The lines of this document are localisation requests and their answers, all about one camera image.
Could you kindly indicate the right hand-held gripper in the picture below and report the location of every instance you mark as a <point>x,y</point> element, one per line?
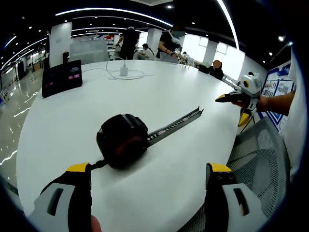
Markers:
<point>251,85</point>

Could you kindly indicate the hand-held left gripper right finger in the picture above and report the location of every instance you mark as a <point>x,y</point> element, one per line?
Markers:
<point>231,193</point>

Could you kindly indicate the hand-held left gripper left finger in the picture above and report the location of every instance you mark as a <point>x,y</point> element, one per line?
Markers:
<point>60,193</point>

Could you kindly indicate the black tape measure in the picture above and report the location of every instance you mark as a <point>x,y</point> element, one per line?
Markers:
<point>122,140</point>

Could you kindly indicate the person's right forearm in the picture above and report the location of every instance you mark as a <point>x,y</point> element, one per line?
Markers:
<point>280,102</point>

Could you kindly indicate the blue white display board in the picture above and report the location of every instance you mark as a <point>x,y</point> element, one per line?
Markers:
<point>275,87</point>

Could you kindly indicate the grey mesh office chair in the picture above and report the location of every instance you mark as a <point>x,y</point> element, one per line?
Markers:
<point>260,154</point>

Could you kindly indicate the person's body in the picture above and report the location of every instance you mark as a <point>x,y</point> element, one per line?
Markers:
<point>298,116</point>

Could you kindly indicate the black tablet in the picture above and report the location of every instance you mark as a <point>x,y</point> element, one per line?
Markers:
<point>62,78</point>

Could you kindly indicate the white charger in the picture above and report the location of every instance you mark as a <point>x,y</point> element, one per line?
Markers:
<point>124,70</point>

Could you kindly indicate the white frosted partition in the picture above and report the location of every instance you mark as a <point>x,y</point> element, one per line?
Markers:
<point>88,52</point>

